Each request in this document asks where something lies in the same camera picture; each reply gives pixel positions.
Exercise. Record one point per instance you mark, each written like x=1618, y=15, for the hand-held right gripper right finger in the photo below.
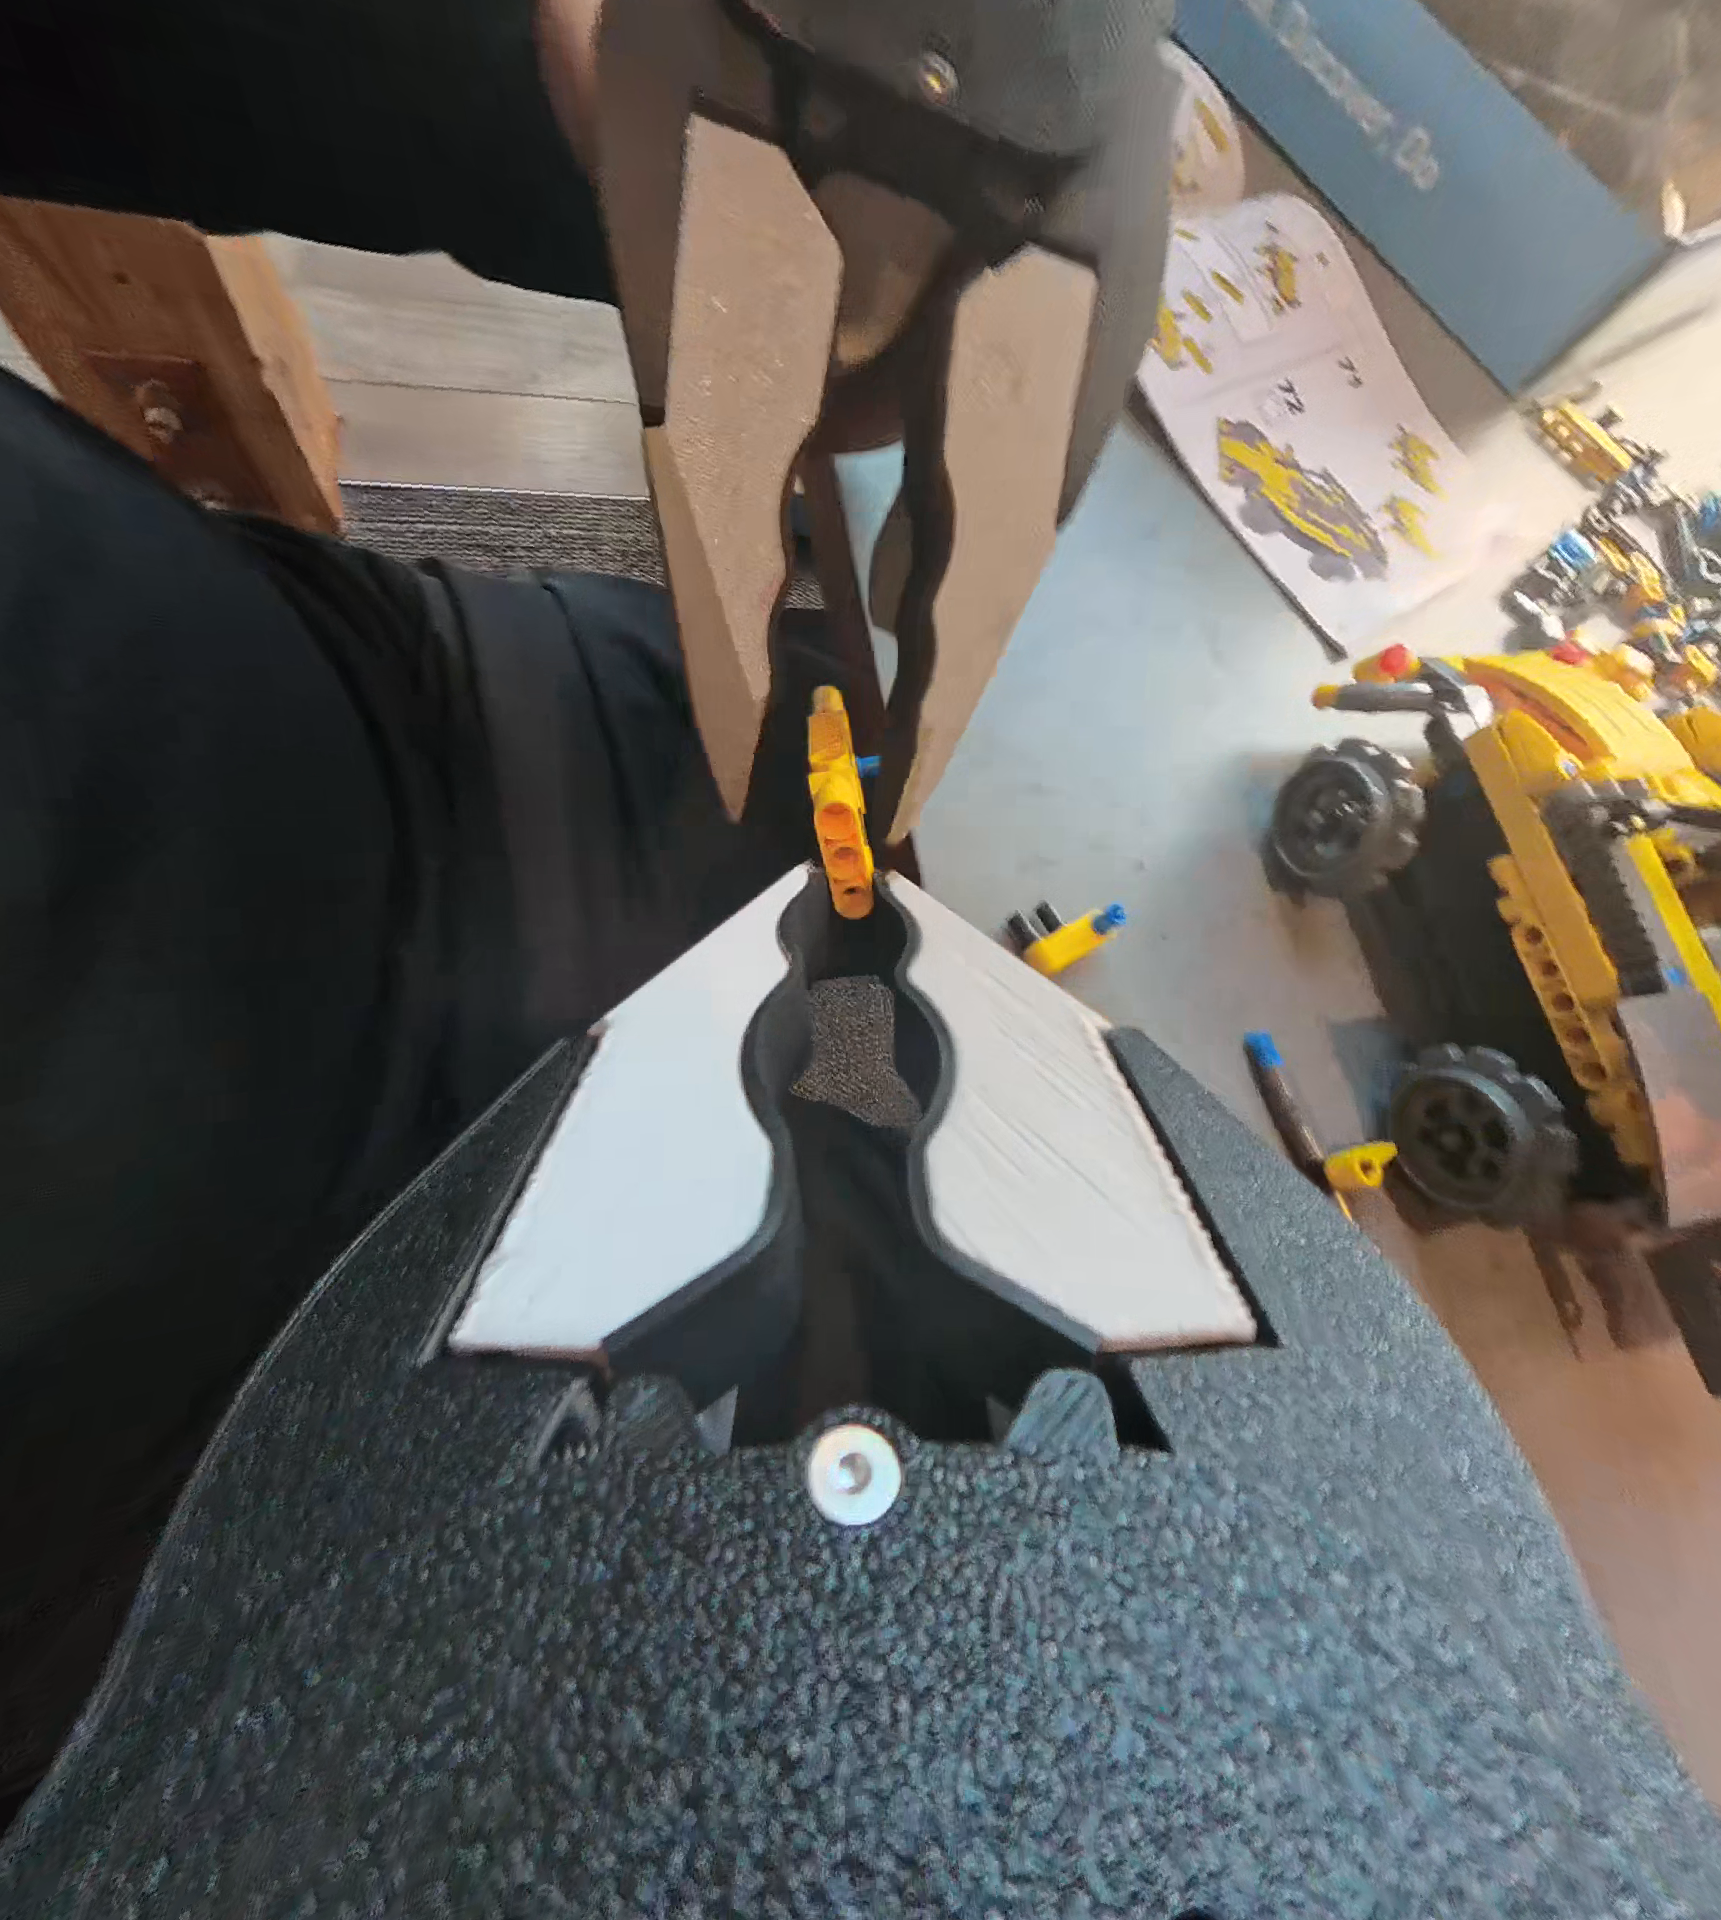
x=1071, y=1185

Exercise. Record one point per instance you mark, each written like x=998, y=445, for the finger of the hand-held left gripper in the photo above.
x=1011, y=434
x=741, y=374

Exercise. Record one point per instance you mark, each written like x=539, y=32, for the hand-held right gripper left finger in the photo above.
x=636, y=1185

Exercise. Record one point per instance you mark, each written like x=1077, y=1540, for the small yellow pin connector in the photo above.
x=1063, y=945

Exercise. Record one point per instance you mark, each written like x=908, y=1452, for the yellow rectangular brick block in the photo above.
x=843, y=840

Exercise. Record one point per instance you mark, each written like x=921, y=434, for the person's left forearm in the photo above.
x=200, y=121

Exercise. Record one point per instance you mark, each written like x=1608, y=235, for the grey axle with yellow cam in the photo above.
x=1280, y=1092

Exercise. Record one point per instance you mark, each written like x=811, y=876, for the building instruction booklet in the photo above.
x=1296, y=345

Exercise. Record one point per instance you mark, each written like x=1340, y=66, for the blue cardboard box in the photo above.
x=1400, y=150

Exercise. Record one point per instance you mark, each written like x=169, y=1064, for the person's black clothing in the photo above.
x=124, y=1051

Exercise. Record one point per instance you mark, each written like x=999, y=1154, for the yellow grey toy brick vehicle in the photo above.
x=1579, y=931

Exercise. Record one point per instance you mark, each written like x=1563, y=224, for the wooden beam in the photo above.
x=124, y=345

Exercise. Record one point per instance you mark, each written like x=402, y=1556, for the pile of loose brick parts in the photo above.
x=1700, y=570

